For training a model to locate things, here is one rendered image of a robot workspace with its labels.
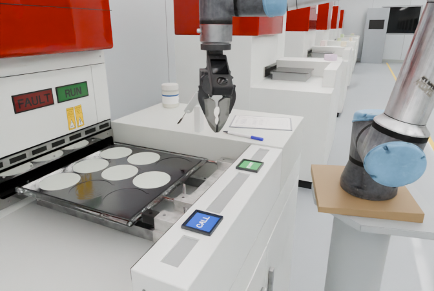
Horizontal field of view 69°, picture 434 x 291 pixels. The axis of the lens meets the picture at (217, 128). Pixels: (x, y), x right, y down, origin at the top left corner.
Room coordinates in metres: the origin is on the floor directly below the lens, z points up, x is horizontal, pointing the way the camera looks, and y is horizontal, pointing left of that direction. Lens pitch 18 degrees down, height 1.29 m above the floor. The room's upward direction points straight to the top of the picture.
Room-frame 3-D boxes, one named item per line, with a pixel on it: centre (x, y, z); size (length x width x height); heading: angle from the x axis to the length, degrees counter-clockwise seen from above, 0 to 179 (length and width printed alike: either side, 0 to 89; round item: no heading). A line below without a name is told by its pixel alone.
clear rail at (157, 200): (0.73, 0.11, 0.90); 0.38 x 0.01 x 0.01; 156
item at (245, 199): (0.60, -0.03, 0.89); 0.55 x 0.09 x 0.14; 156
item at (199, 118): (0.99, 0.07, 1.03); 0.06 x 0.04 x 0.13; 66
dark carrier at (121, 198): (0.81, 0.27, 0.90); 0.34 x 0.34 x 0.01; 66
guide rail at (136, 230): (0.67, 0.27, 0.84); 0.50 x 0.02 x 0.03; 66
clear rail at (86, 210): (0.64, 0.35, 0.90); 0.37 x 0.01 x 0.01; 66
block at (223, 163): (0.87, -0.04, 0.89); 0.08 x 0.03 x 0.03; 66
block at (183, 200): (0.64, 0.06, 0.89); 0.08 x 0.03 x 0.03; 66
